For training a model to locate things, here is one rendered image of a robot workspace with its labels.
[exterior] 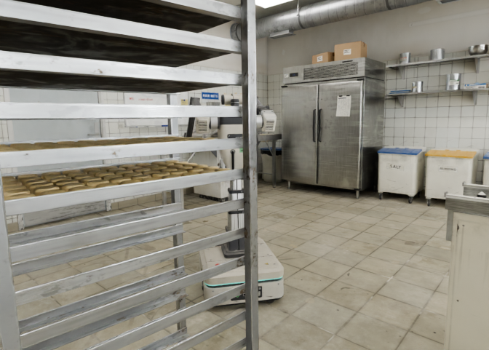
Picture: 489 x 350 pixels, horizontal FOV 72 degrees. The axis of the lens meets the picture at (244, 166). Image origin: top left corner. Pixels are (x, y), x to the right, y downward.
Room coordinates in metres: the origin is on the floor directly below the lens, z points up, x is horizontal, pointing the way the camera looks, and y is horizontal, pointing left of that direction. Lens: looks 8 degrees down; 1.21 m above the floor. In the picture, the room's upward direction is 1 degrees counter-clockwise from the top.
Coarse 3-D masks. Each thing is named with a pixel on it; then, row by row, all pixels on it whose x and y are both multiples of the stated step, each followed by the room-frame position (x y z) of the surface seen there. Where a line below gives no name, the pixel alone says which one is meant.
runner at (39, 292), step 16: (208, 240) 0.90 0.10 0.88; (224, 240) 0.94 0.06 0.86; (144, 256) 0.78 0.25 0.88; (160, 256) 0.81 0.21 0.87; (176, 256) 0.84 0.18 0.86; (96, 272) 0.71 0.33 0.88; (112, 272) 0.73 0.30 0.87; (32, 288) 0.63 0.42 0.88; (48, 288) 0.65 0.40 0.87; (64, 288) 0.67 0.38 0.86
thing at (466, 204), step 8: (448, 200) 1.32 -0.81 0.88; (456, 200) 1.30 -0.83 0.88; (464, 200) 1.28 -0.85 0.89; (472, 200) 1.26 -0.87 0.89; (480, 200) 1.24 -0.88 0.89; (488, 200) 1.22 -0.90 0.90; (448, 208) 1.32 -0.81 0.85; (456, 208) 1.30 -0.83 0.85; (464, 208) 1.28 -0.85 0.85; (472, 208) 1.26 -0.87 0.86; (480, 208) 1.24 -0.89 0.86; (488, 208) 1.22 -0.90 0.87
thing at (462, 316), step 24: (456, 216) 1.29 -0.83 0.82; (480, 216) 1.23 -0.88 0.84; (456, 240) 1.28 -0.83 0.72; (480, 240) 1.23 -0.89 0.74; (456, 264) 1.28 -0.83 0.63; (480, 264) 1.22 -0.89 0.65; (456, 288) 1.27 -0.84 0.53; (480, 288) 1.22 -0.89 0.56; (456, 312) 1.27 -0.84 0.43; (480, 312) 1.21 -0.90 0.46; (456, 336) 1.26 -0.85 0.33; (480, 336) 1.21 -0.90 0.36
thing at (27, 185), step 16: (176, 160) 1.26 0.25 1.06; (32, 176) 0.94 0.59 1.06; (48, 176) 0.92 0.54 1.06; (64, 176) 0.94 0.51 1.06; (80, 176) 0.92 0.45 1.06; (96, 176) 0.95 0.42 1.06; (112, 176) 0.91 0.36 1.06; (128, 176) 0.93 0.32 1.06; (144, 176) 0.90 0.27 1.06; (160, 176) 0.92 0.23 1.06; (176, 176) 0.89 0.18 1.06; (16, 192) 0.71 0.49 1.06; (32, 192) 0.79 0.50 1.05; (48, 192) 0.71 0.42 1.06
